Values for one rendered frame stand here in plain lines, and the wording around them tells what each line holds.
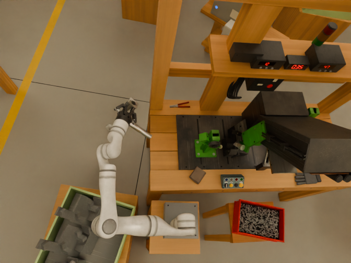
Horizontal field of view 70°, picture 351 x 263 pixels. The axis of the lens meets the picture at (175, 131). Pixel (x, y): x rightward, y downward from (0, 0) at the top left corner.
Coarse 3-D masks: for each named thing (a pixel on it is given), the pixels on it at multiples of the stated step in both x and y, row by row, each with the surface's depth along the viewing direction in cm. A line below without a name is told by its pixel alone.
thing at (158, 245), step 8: (152, 200) 166; (160, 200) 166; (152, 208) 164; (160, 208) 164; (160, 216) 162; (152, 240) 156; (160, 240) 157; (168, 240) 158; (176, 240) 158; (184, 240) 159; (192, 240) 160; (152, 248) 155; (160, 248) 155; (168, 248) 156; (176, 248) 156; (184, 248) 157; (192, 248) 158
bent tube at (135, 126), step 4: (128, 100) 131; (132, 100) 132; (128, 104) 132; (132, 104) 131; (136, 104) 133; (128, 108) 133; (132, 124) 143; (136, 128) 144; (140, 128) 145; (140, 132) 146; (144, 132) 146; (148, 136) 148
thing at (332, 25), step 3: (327, 24) 125; (330, 24) 124; (333, 24) 124; (327, 27) 124; (330, 27) 123; (333, 27) 123; (336, 27) 124; (324, 30) 126; (327, 30) 125; (330, 30) 124; (333, 30) 124; (324, 33) 127; (327, 33) 126; (330, 33) 126
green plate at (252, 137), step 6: (258, 126) 155; (264, 126) 150; (246, 132) 165; (252, 132) 159; (258, 132) 154; (264, 132) 149; (246, 138) 164; (252, 138) 158; (258, 138) 154; (264, 138) 148; (246, 144) 164; (252, 144) 158; (258, 144) 161
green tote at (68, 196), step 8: (72, 192) 156; (80, 192) 157; (88, 192) 152; (64, 200) 148; (128, 208) 164; (56, 216) 144; (56, 224) 146; (56, 232) 151; (48, 240) 141; (120, 248) 142; (40, 256) 137
